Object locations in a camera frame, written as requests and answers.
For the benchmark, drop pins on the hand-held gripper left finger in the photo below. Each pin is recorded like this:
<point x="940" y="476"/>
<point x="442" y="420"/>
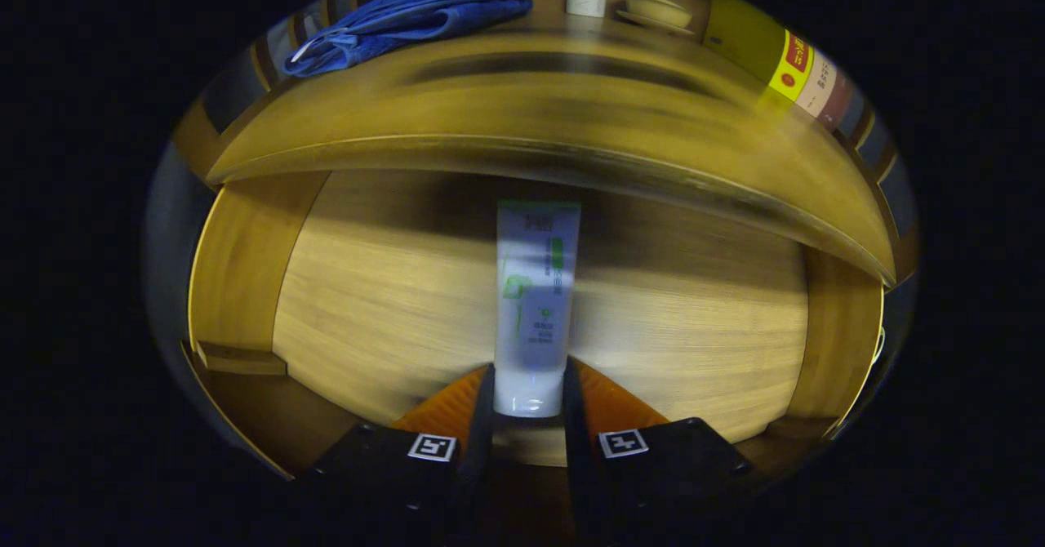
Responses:
<point x="478" y="449"/>

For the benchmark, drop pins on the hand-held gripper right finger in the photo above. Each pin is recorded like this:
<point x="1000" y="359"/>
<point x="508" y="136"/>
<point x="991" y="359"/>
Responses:
<point x="575" y="449"/>

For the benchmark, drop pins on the white and green tube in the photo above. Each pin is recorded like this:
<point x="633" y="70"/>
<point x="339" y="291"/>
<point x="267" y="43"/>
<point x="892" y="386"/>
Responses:
<point x="535" y="302"/>

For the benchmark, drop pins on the wooden drawer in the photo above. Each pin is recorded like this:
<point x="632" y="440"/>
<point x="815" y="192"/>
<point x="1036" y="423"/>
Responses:
<point x="392" y="286"/>

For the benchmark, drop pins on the wooden countertop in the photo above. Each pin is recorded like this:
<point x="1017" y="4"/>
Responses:
<point x="531" y="114"/>

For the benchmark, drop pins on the wooden cabinet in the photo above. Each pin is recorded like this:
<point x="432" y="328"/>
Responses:
<point x="192" y="143"/>

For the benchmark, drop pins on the black backdrop cloth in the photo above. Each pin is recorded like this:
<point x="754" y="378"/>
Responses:
<point x="167" y="237"/>

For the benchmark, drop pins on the brown book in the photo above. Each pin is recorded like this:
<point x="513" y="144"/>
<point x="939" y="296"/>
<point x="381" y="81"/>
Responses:
<point x="839" y="100"/>

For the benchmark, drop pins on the blue towel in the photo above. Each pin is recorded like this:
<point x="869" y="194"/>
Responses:
<point x="416" y="12"/>

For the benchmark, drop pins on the yellow book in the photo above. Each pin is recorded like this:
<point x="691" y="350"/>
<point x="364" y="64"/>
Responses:
<point x="743" y="37"/>

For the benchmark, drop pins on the beige lidded tea cup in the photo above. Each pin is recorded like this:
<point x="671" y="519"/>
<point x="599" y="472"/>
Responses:
<point x="657" y="11"/>

